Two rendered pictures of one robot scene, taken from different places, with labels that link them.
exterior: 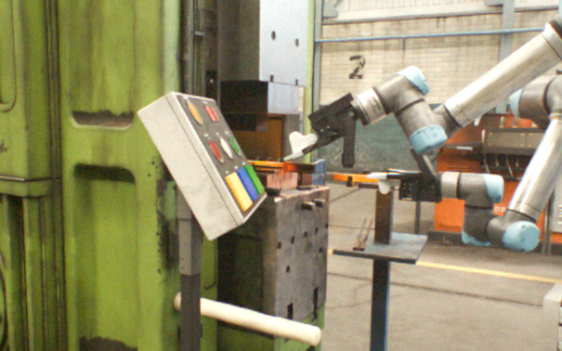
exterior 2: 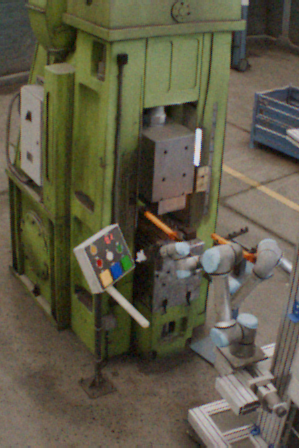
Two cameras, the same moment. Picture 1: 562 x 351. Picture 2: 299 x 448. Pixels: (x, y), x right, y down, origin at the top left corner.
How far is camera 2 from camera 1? 331 cm
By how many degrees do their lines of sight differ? 33
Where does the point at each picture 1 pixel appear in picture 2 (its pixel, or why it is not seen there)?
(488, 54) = not seen: outside the picture
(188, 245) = not seen: hidden behind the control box
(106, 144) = (84, 215)
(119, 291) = not seen: hidden behind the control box
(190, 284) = (97, 296)
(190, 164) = (87, 270)
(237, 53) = (145, 185)
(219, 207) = (95, 285)
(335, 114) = (153, 251)
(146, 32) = (98, 182)
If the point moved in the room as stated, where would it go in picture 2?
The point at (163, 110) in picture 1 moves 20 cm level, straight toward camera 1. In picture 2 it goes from (80, 252) to (68, 270)
